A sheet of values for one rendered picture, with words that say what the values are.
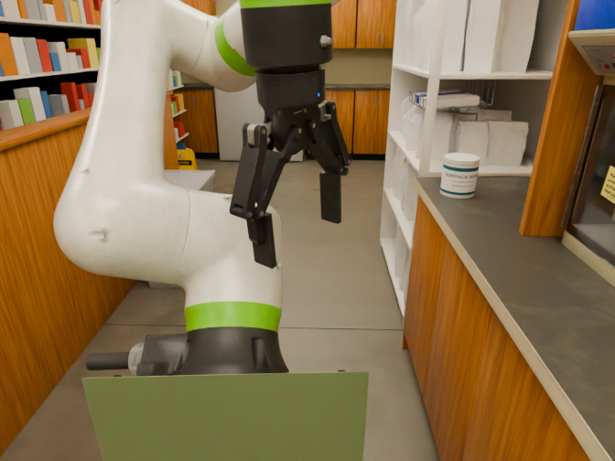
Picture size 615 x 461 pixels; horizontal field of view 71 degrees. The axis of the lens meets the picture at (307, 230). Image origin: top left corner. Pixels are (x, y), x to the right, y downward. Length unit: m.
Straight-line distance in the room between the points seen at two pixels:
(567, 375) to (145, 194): 0.76
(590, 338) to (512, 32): 1.67
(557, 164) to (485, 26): 0.99
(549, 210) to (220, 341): 1.15
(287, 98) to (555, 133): 1.05
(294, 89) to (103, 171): 0.24
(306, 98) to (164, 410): 0.35
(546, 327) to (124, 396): 0.82
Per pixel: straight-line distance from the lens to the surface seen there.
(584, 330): 1.07
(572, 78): 1.39
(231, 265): 0.55
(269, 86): 0.46
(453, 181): 1.72
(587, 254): 1.37
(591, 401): 0.89
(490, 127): 2.36
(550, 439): 1.02
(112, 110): 0.64
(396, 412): 2.08
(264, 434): 0.50
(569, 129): 1.42
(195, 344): 0.55
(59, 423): 2.26
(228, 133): 5.96
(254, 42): 0.46
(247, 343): 0.53
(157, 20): 0.79
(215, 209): 0.56
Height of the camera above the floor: 1.48
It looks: 23 degrees down
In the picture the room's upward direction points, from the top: straight up
